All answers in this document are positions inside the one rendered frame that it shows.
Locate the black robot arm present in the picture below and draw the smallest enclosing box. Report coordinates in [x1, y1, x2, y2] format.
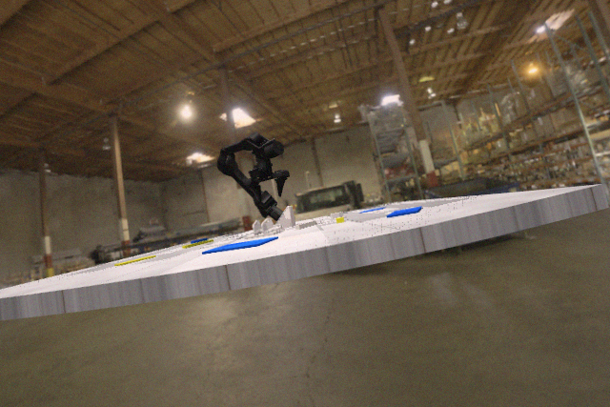
[217, 132, 284, 222]

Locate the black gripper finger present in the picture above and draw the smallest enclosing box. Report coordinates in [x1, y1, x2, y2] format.
[275, 177, 287, 197]
[247, 185, 261, 201]

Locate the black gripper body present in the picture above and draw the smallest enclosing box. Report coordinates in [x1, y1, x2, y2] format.
[244, 160, 290, 186]

